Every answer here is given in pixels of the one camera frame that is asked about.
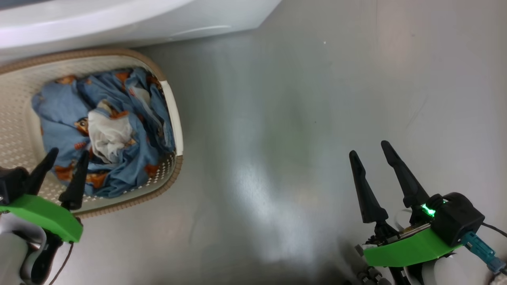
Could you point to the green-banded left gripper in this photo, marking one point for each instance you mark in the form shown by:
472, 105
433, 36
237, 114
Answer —
47, 215

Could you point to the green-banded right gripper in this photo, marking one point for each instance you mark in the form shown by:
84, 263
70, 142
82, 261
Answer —
408, 247

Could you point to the blue bear-print garment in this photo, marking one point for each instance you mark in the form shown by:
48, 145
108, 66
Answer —
158, 109
109, 134

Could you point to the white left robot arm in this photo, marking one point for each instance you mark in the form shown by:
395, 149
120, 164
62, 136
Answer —
14, 253

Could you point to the cream perforated laundry basket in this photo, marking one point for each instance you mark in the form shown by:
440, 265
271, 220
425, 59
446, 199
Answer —
16, 118

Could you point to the white front-load washing machine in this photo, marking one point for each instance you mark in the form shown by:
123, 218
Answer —
119, 19

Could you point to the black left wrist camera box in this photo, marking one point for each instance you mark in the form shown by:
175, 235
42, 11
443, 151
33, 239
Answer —
12, 184

